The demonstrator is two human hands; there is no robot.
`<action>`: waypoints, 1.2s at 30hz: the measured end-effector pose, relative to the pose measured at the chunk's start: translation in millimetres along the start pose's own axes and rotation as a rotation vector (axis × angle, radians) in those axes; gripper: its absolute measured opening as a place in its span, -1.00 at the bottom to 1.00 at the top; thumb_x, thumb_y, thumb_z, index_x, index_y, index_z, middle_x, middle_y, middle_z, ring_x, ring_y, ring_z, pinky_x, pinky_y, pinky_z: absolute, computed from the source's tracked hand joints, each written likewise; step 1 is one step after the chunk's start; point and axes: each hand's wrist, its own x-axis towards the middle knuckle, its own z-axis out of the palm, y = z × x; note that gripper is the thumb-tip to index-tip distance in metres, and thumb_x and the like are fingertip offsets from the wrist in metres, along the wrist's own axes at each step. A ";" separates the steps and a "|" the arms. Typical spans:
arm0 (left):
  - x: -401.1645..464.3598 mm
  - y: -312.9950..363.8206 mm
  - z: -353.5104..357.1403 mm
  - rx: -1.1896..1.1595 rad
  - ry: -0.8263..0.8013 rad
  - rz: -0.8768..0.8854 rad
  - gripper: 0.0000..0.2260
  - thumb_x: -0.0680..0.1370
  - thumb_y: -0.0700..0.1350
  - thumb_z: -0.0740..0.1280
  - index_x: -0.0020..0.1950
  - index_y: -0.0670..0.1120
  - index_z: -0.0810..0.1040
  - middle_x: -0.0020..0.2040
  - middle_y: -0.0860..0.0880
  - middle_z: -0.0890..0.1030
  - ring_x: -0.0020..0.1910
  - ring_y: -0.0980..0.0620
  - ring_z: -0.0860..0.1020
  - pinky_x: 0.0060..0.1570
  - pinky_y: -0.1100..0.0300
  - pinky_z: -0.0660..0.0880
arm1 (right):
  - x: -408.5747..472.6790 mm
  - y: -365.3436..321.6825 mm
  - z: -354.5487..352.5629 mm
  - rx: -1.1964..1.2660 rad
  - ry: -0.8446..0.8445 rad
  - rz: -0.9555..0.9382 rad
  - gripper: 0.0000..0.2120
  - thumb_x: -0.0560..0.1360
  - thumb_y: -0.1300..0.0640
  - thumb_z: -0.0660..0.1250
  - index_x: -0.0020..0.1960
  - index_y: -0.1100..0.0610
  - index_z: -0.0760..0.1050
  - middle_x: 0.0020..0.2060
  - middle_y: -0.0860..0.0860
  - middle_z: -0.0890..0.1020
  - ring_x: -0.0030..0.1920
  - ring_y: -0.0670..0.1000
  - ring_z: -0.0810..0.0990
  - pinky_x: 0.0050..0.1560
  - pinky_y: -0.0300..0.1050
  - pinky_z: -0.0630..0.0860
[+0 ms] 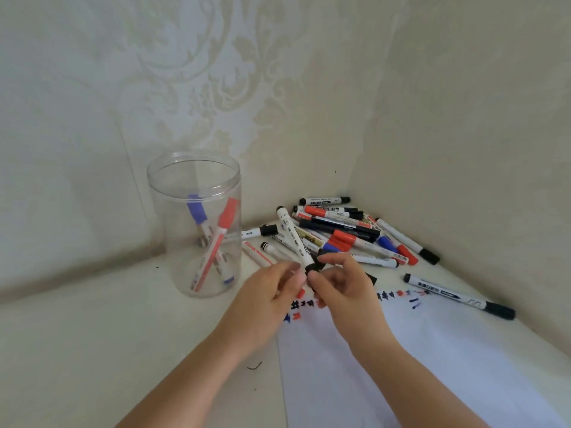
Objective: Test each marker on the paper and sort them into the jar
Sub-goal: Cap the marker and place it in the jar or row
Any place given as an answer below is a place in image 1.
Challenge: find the person's right forearm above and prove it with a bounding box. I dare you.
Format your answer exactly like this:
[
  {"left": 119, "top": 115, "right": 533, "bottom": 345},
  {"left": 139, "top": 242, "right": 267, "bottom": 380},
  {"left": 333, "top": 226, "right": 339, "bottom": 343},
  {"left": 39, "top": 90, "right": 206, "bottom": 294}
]
[{"left": 356, "top": 338, "right": 491, "bottom": 428}]

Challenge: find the white marker chunky black cap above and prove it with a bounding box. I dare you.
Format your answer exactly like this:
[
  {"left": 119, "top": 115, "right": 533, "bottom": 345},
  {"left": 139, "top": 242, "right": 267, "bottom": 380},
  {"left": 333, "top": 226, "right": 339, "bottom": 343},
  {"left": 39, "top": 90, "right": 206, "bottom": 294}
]
[{"left": 275, "top": 206, "right": 329, "bottom": 286}]

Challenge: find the plain white black-cap marker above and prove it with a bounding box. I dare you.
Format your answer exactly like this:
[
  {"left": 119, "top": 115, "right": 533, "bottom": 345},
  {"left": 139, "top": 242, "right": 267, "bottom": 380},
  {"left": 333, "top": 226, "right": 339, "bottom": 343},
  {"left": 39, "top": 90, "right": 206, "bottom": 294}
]
[{"left": 222, "top": 224, "right": 280, "bottom": 242}]

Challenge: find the person's right hand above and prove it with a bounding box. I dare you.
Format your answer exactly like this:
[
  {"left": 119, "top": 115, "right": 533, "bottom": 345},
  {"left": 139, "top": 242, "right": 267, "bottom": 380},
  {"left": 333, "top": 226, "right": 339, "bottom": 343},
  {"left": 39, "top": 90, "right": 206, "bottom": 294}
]
[{"left": 306, "top": 252, "right": 399, "bottom": 360}]

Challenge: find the person's left forearm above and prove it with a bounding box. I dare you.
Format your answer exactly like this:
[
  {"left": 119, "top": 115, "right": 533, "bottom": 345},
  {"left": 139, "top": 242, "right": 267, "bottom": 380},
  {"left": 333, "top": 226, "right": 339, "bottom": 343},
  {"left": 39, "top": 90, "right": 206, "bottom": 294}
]
[{"left": 115, "top": 332, "right": 244, "bottom": 428}]

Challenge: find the long white black-cap marker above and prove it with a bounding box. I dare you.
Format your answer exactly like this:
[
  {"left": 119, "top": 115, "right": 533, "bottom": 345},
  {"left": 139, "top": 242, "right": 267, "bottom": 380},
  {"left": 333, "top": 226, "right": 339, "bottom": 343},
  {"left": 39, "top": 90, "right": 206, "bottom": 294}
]
[{"left": 403, "top": 273, "right": 517, "bottom": 321}]

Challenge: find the blue cap gold label marker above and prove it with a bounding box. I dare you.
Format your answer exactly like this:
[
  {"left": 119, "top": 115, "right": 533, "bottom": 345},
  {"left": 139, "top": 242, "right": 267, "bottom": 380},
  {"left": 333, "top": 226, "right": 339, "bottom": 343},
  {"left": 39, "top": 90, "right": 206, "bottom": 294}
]
[{"left": 186, "top": 194, "right": 236, "bottom": 286}]

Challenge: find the pile of assorted markers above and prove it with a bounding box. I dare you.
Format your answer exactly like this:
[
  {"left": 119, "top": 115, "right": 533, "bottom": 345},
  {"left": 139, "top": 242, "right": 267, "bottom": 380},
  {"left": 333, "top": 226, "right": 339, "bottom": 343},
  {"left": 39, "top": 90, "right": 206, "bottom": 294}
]
[{"left": 240, "top": 196, "right": 441, "bottom": 290}]

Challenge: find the transparent plastic jar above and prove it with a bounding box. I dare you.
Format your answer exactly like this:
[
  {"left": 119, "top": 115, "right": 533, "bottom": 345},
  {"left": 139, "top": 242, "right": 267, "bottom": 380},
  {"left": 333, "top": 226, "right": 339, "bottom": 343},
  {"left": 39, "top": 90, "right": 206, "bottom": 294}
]
[{"left": 147, "top": 151, "right": 243, "bottom": 299}]

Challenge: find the red cap white barrel marker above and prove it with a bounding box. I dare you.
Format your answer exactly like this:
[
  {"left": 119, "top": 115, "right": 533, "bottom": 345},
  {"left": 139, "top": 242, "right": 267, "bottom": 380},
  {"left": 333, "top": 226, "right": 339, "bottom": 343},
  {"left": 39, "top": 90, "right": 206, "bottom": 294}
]
[{"left": 241, "top": 244, "right": 306, "bottom": 299}]

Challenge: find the white paper sheet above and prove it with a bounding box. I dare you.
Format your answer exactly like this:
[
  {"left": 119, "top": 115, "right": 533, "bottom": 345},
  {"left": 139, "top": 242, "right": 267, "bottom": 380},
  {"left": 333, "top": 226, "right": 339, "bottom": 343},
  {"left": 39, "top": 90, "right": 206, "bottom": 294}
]
[{"left": 276, "top": 287, "right": 565, "bottom": 428}]

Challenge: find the person's left hand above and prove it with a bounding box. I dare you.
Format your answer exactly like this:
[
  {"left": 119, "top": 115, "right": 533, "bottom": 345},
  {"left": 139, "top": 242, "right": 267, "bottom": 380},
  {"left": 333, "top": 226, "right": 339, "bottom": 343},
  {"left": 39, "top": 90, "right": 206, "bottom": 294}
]
[{"left": 212, "top": 261, "right": 309, "bottom": 358}]

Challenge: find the slim red striped marker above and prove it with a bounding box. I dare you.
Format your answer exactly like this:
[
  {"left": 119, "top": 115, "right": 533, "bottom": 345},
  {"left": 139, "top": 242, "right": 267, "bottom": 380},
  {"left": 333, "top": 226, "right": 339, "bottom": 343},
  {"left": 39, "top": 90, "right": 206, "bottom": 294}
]
[{"left": 192, "top": 198, "right": 240, "bottom": 294}]

